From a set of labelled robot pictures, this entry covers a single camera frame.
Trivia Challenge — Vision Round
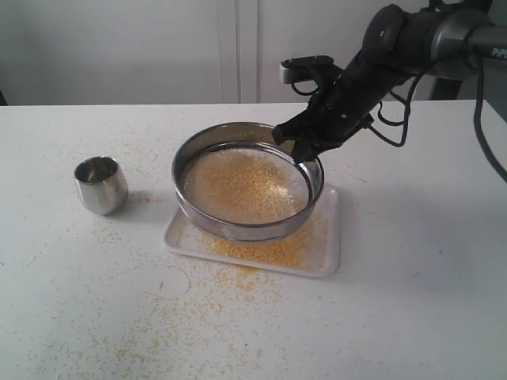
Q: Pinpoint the spilled yellow millet pile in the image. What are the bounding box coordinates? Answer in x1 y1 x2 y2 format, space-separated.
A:
213 265 273 292

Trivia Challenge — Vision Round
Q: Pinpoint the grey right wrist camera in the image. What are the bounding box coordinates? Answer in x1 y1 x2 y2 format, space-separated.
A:
279 55 334 85

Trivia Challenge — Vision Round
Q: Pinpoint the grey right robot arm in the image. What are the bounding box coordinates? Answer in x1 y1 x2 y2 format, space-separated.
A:
272 2 506 162

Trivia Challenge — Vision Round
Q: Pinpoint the round stainless steel sieve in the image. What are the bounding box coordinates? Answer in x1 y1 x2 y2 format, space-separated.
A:
172 122 324 243

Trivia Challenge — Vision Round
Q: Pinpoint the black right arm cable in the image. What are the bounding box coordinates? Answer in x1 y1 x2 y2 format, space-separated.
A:
372 39 507 183

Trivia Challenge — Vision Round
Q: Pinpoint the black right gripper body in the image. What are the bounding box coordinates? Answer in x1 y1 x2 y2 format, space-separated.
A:
303 52 400 149

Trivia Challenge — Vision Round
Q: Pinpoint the stainless steel cup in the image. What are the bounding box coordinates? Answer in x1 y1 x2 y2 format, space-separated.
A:
74 156 128 215

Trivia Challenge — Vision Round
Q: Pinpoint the white plastic tray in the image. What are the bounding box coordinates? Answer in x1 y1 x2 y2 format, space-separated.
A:
162 184 341 278

